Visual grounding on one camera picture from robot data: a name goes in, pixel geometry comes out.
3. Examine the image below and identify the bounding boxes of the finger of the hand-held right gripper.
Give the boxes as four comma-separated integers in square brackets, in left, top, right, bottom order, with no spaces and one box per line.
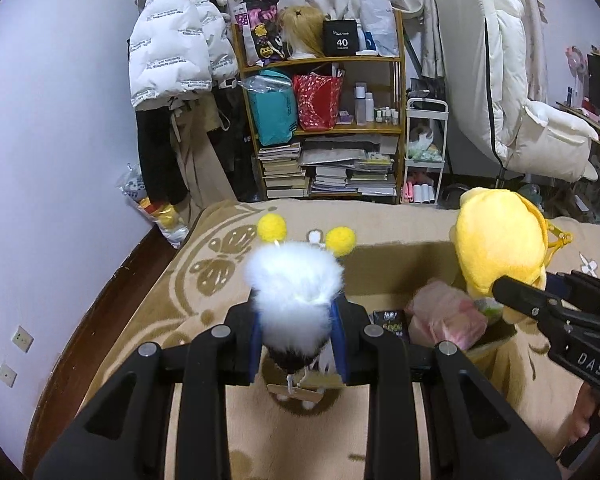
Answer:
[491,274,568,322]
[546,269,600,313]

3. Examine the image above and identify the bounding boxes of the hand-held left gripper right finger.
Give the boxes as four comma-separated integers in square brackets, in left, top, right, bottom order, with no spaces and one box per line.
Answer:
[331,301,562,480]

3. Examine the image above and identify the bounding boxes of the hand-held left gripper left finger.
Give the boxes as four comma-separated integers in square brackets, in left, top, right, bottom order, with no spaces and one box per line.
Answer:
[32,301,264,480]

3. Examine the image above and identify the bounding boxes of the yellow plush toy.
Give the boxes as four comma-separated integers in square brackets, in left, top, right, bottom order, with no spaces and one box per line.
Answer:
[449,186,574,328]

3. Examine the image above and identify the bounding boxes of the white fluffy plush yellow pompoms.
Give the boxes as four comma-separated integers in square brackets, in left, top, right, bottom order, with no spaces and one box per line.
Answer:
[244,212,357,407]

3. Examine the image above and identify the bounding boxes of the pink plastic bag roll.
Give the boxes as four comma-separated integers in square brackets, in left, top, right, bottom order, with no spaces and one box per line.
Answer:
[405,280,489,349]

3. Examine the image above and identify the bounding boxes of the printed cardboard box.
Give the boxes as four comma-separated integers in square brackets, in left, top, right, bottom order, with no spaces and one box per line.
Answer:
[347,240,531,401]

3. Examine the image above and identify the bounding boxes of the person's right hand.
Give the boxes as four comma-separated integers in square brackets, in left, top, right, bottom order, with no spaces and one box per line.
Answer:
[571,385,600,453]

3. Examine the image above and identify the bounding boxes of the black snack packet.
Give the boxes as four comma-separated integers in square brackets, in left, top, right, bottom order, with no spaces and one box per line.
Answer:
[372,309,409,344]

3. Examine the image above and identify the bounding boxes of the beige flower rug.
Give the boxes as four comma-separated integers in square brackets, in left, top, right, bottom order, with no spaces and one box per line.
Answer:
[75,199,600,480]

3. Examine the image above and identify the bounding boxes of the snack bag on floor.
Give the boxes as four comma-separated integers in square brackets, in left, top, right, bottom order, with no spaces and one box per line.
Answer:
[119,164,191,249]

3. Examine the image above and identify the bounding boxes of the white trolley cart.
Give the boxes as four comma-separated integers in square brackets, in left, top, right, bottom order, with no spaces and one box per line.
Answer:
[403,98,449,207]

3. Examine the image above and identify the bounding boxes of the stack of books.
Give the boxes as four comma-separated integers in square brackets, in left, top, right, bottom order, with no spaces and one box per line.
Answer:
[257,141,312,199]

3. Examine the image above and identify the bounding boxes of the pile of books and papers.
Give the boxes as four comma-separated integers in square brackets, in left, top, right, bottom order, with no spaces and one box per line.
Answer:
[300,135,399,197]

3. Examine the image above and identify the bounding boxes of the beige hanging trousers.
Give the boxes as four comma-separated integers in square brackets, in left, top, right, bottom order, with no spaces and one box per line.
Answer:
[170,92,237,211]

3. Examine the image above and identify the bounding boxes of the black hanging coat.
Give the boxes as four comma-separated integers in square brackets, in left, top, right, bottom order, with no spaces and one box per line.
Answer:
[214,82,262,202]

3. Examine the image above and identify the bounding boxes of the white padded recliner chair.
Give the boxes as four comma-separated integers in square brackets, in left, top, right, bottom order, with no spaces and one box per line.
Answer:
[434,0,600,182]

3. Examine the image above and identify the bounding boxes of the wooden shelf rack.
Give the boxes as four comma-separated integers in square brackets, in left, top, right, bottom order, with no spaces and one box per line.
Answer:
[230,7,407,206]

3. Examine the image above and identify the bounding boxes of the black hanging garment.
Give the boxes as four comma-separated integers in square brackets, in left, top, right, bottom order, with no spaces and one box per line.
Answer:
[134,102,191,207]

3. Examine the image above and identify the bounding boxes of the pink desk fan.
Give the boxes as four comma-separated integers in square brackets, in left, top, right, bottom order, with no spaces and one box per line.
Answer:
[565,45,589,107]

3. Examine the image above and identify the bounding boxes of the teal bag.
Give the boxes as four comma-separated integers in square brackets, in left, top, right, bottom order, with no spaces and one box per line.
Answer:
[244,71,299,147]

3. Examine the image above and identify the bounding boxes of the white bottle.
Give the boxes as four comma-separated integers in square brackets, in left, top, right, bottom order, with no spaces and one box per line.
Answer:
[354,85,377,124]

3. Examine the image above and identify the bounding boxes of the red patterned bag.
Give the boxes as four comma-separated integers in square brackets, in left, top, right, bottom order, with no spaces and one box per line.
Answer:
[293,73,345,132]

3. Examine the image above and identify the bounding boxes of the black box white print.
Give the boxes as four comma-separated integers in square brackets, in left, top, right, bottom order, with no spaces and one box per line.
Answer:
[322,18,359,57]

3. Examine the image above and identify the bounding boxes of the patterned accessory packet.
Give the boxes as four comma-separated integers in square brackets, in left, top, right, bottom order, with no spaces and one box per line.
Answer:
[234,0,289,67]

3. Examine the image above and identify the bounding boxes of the white plastic bag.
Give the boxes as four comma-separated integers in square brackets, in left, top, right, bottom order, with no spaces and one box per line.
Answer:
[359,0,400,58]

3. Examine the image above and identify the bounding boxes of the white printed puffer jacket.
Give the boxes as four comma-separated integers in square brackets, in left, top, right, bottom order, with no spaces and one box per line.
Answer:
[129,0,239,111]

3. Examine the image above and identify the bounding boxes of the blond wig on stand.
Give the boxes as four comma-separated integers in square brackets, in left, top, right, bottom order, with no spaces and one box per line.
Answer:
[278,5,327,61]

